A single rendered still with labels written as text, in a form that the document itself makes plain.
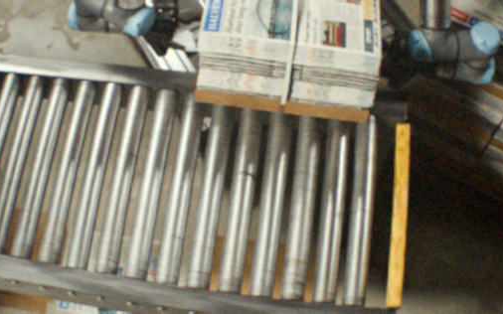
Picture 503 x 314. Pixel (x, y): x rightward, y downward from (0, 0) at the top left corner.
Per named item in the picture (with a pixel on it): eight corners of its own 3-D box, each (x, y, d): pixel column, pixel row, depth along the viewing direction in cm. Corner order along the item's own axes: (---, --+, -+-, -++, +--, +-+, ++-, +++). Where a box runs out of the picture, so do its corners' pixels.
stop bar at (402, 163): (409, 127, 171) (411, 123, 169) (400, 310, 152) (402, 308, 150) (396, 125, 171) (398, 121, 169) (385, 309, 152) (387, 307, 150)
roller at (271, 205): (286, 111, 178) (298, 102, 174) (262, 308, 157) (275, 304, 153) (267, 103, 176) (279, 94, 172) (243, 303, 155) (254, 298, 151)
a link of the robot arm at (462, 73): (495, 48, 177) (485, 66, 185) (454, 41, 177) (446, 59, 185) (497, 74, 174) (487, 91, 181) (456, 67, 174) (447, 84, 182)
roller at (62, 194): (99, 87, 178) (97, 77, 174) (60, 275, 157) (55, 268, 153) (81, 85, 178) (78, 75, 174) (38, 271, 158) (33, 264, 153)
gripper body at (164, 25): (175, 21, 174) (125, 16, 174) (175, 45, 181) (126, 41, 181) (181, -1, 178) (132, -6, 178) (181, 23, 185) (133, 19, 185)
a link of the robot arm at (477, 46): (464, 47, 163) (452, 72, 173) (507, 46, 164) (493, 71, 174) (456, 18, 167) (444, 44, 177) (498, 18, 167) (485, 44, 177)
